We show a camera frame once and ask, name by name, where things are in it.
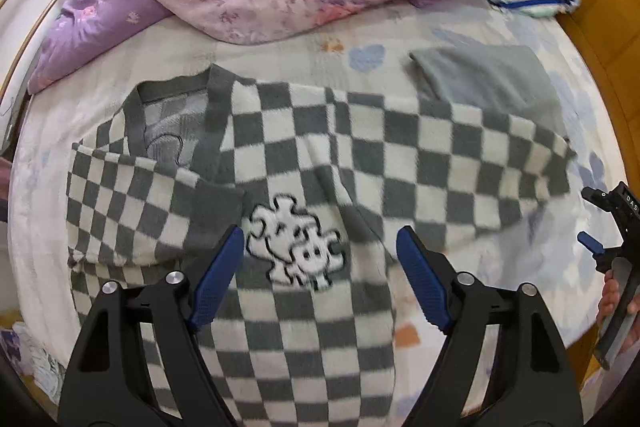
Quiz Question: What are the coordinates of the grey folded cloth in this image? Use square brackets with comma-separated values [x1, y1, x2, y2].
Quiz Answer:
[409, 44, 571, 140]

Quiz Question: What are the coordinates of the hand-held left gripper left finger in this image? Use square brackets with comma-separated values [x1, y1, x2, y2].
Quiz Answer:
[59, 225, 246, 427]

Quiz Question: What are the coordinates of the grey white checkered sweater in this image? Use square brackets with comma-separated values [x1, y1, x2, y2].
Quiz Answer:
[65, 64, 578, 427]

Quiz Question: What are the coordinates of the figure printed cloth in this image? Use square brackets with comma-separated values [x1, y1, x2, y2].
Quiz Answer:
[0, 319, 67, 390]

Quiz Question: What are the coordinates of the person's right hand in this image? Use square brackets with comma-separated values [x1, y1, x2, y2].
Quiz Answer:
[596, 278, 640, 330]

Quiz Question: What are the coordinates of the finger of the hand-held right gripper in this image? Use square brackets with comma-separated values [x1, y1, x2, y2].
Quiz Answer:
[576, 230, 620, 275]
[581, 186, 611, 210]

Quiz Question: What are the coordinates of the wooden bed frame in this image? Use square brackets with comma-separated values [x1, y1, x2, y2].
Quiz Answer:
[560, 322, 617, 389]

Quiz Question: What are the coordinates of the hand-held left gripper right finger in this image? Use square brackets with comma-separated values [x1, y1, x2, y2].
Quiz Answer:
[395, 225, 585, 427]

